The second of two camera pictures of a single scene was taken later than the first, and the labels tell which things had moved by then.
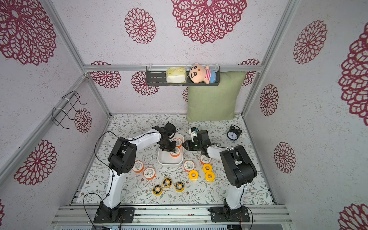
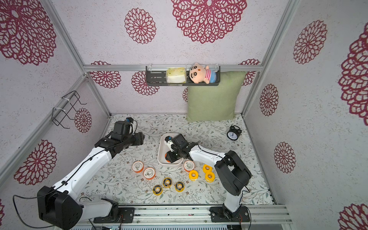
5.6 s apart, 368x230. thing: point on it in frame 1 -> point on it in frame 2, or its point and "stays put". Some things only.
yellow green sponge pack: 176,75 stays put
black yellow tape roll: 157,189 stays put
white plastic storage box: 165,158 stays put
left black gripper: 172,149 -> 139,139
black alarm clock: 233,133 stays put
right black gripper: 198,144 -> 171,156
